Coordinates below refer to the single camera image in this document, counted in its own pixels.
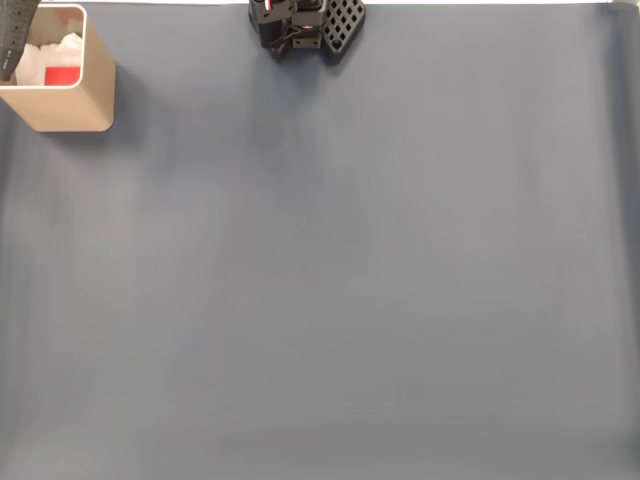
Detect red cube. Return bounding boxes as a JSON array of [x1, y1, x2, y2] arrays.
[[44, 65, 83, 87]]

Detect beige open box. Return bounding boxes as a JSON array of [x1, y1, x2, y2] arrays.
[[0, 3, 117, 133]]

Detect white foam padding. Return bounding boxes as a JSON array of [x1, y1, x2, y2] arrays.
[[14, 31, 84, 87]]

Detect dark grey mat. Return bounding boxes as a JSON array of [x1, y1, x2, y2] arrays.
[[0, 2, 640, 480]]

